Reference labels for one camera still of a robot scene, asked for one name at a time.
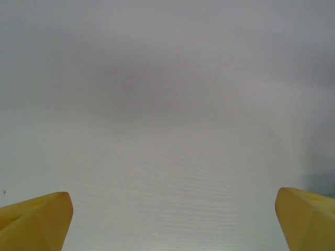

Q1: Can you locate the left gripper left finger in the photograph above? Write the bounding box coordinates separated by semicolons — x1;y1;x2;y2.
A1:
0;191;74;251

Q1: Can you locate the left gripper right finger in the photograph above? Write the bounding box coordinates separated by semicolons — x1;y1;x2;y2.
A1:
274;187;335;251

